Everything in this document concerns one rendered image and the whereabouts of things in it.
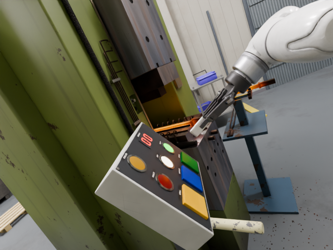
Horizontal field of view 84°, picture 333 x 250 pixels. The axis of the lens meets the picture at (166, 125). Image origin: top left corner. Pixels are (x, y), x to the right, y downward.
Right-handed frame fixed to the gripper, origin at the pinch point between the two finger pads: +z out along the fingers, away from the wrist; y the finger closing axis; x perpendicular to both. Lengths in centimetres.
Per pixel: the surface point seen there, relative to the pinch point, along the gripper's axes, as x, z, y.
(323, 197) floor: -131, -2, 63
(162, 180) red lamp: 4.5, 12.8, -20.6
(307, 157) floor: -141, -19, 113
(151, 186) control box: 6.9, 13.1, -24.7
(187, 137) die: -9.9, 15.9, 36.4
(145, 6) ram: 49, -24, 48
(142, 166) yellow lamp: 10.6, 12.8, -20.2
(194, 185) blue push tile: -6.5, 12.4, -13.3
